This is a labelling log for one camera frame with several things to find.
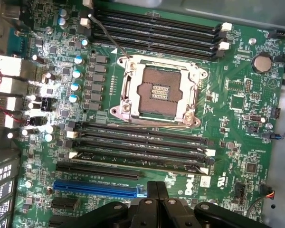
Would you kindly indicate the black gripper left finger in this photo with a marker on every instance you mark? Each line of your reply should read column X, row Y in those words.
column 142, row 213

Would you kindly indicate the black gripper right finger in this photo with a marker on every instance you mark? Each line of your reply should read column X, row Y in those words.
column 175, row 213

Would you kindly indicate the black RAM slot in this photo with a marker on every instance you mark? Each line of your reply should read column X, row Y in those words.
column 72, row 155
column 156, row 18
column 156, row 47
column 145, row 133
column 142, row 152
column 156, row 28
column 156, row 37
column 142, row 143

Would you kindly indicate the long blue expansion slot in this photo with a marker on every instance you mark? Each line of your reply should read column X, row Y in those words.
column 95, row 188

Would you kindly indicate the long black expansion slot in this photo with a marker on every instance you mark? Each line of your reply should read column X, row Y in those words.
column 97, row 171

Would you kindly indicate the short black expansion slot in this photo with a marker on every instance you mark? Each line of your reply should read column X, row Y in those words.
column 64, row 203

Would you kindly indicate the metal socket locking lever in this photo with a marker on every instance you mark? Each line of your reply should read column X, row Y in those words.
column 114, row 42
column 168, row 125

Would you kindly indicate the green Dell motherboard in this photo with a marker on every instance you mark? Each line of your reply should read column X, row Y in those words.
column 228, row 133

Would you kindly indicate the metal CPU socket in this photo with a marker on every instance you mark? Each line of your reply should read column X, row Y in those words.
column 159, row 95

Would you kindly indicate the silver coin battery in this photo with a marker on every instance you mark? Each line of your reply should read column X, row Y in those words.
column 262, row 63

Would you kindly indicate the open metal PC case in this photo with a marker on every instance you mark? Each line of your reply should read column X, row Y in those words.
column 251, row 14

